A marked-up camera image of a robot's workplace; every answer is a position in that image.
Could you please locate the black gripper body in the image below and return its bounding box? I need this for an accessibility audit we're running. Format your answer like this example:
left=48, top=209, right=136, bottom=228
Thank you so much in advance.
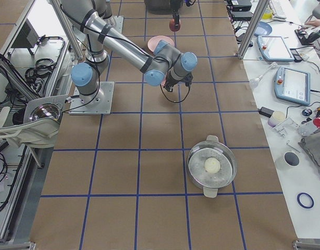
left=169, top=0, right=183, bottom=9
left=166, top=74, right=180, bottom=85

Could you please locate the red apple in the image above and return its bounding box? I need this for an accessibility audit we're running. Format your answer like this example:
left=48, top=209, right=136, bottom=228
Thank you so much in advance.
left=169, top=19, right=181, bottom=32

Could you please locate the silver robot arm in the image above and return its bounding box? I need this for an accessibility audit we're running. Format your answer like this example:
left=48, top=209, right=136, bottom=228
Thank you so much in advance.
left=60, top=1, right=198, bottom=92

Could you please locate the pink plate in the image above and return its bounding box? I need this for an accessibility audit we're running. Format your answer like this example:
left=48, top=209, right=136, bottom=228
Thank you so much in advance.
left=147, top=35, right=174, bottom=52

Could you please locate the blue plate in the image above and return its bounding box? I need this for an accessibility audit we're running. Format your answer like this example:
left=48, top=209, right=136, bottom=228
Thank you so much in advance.
left=254, top=21, right=273, bottom=36

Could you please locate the steel bowl on chair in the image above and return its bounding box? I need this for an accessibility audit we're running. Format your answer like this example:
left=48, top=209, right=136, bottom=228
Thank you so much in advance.
left=29, top=103, right=61, bottom=121

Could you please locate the black computer box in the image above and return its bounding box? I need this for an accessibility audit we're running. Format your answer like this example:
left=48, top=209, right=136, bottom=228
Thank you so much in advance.
left=227, top=0, right=253, bottom=21

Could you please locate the white steamed bun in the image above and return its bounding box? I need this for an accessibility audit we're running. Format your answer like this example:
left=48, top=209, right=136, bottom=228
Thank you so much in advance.
left=204, top=157, right=221, bottom=173

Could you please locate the blue teach pendant upper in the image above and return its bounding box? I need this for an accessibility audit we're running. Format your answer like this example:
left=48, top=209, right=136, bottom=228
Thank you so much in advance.
left=257, top=35, right=294, bottom=62

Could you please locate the blue teach pendant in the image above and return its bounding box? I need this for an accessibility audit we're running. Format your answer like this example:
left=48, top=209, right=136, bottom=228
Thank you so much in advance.
left=274, top=67, right=311, bottom=106
left=257, top=35, right=294, bottom=62

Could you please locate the steel steamer pot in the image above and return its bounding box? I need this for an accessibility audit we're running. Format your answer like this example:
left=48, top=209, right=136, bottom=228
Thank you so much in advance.
left=187, top=135, right=238, bottom=198

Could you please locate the blue teach pendant lower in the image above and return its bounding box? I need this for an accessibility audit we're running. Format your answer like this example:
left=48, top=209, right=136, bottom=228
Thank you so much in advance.
left=274, top=67, right=311, bottom=106

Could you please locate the white cup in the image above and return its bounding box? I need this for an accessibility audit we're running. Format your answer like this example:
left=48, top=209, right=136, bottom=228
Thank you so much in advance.
left=275, top=151, right=300, bottom=170

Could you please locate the grey cloth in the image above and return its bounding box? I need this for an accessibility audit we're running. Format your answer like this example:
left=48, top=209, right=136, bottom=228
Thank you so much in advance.
left=298, top=130, right=320, bottom=175

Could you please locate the blue rubber ring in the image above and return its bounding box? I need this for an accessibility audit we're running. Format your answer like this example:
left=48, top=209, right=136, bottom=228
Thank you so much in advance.
left=297, top=192, right=314, bottom=209

